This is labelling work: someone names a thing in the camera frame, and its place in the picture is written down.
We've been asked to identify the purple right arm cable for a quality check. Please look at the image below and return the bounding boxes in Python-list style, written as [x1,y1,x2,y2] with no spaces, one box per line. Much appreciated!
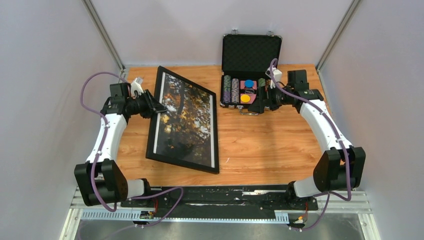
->
[268,58,353,232]

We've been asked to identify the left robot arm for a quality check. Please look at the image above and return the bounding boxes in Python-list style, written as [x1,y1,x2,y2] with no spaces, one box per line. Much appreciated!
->
[74,77,166,207]

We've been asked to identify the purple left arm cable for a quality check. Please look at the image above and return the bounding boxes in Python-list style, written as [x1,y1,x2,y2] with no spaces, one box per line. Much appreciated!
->
[76,71,184,240]

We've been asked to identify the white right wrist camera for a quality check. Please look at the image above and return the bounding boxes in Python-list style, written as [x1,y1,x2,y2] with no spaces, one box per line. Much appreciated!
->
[265,67,283,89]

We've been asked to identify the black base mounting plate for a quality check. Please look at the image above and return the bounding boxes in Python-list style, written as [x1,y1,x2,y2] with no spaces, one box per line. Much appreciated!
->
[120,185,318,219]

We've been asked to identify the green poker chip column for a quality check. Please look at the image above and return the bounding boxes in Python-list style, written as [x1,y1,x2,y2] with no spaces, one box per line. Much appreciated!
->
[258,78,267,88]

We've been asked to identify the blue poker chip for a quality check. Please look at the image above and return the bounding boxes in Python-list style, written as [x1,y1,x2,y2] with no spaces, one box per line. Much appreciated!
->
[244,79,255,88]

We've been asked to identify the grey purple chip column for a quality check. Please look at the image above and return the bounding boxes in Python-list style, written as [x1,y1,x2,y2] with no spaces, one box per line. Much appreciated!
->
[231,78,240,104]

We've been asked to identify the black poker chip case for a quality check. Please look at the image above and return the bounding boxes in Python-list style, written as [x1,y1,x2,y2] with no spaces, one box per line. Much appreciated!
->
[219,33,283,116]

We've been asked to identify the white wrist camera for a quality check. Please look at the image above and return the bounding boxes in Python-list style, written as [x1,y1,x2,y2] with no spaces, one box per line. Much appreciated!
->
[130,77,144,98]
[265,67,283,89]

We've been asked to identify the light wooden picture frame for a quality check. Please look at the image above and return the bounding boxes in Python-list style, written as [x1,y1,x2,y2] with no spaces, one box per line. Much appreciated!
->
[145,66,220,174]

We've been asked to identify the red playing card deck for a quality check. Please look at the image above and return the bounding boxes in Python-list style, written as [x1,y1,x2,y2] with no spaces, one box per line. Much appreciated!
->
[240,79,258,90]

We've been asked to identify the yellow poker chip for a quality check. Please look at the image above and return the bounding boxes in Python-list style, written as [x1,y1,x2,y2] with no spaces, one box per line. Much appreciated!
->
[240,94,251,103]

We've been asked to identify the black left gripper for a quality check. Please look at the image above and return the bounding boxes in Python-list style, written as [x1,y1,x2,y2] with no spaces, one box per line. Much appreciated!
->
[126,89,169,119]

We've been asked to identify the dark green chip column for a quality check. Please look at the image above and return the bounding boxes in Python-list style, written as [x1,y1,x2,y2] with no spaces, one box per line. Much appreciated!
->
[222,75,231,104]

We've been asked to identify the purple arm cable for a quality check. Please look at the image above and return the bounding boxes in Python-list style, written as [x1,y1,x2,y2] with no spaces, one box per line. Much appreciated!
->
[76,71,184,240]
[268,58,353,232]

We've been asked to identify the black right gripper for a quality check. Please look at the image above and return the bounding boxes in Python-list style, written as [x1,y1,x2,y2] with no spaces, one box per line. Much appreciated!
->
[248,82,294,114]

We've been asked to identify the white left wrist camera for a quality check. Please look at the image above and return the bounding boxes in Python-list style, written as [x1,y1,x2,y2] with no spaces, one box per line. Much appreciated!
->
[130,77,144,98]

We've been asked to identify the aluminium front rail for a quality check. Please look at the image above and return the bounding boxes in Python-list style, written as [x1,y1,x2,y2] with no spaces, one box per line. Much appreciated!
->
[70,190,373,224]

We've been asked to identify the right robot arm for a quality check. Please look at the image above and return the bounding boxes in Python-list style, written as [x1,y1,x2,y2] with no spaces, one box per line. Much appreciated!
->
[248,66,366,209]

